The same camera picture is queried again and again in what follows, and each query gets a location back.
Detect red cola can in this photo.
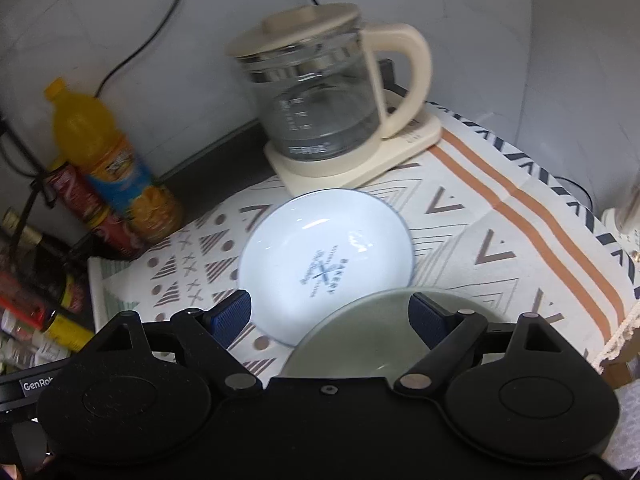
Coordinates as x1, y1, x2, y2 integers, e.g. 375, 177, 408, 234
92, 207, 151, 258
47, 162, 113, 228

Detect soy sauce bottle yellow label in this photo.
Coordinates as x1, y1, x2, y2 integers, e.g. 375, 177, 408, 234
0, 272, 96, 353

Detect dark glass bottle gold neck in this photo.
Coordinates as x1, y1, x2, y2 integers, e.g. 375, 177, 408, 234
0, 208, 90, 313

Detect glass kettle cream handle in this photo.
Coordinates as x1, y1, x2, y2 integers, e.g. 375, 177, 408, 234
225, 3, 433, 161

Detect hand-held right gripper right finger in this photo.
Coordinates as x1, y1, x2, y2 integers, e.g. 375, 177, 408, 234
393, 291, 572, 402

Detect pale green bowl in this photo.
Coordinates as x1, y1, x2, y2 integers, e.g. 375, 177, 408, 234
277, 288, 481, 378

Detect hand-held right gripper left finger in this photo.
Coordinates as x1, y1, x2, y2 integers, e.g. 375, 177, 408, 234
94, 289, 264, 401

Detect patterned fringed table cloth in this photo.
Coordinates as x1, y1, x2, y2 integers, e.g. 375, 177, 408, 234
87, 102, 640, 386

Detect orange juice bottle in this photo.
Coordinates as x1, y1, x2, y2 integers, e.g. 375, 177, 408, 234
44, 77, 185, 246

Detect thin black appliance cable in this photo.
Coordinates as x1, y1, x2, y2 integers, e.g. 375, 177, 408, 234
554, 176, 597, 212

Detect white bowl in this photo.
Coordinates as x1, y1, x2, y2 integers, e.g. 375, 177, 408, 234
237, 188, 416, 348

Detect cream kettle base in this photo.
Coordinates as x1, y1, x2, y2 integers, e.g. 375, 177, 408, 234
264, 110, 443, 196

